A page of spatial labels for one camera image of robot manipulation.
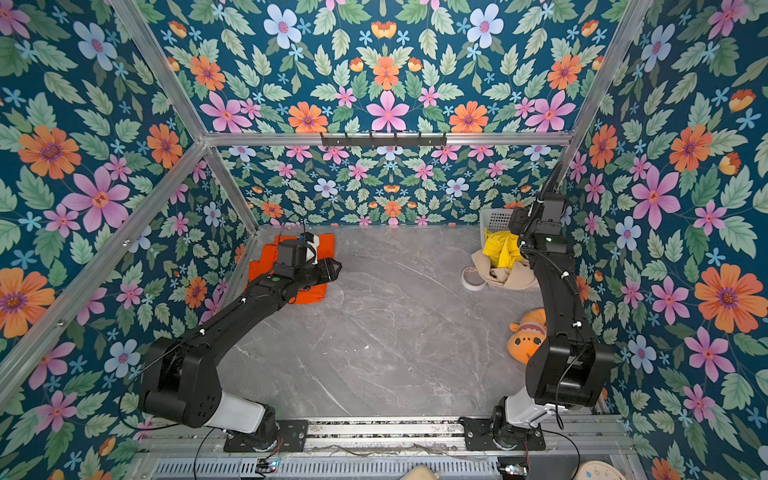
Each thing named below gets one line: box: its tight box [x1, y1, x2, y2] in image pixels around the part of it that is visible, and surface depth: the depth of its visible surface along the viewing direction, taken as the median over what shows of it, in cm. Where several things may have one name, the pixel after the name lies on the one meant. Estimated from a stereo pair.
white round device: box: [572, 460, 628, 480], surface depth 68 cm
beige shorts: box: [471, 249, 537, 290], surface depth 91 cm
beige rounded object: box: [401, 465, 439, 480], surface depth 67 cm
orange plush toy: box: [507, 308, 548, 365], surface depth 85 cm
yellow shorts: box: [482, 228, 524, 270], surface depth 95 cm
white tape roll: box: [461, 266, 487, 291], surface depth 104 cm
